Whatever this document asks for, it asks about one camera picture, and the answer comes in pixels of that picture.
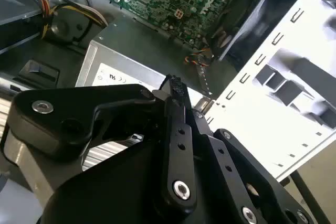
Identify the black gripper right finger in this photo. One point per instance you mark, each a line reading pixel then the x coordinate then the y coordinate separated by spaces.
pixel 223 161

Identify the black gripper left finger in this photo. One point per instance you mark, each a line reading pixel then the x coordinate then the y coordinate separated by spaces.
pixel 78 98

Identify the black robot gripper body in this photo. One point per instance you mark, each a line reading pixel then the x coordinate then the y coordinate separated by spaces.
pixel 110 195

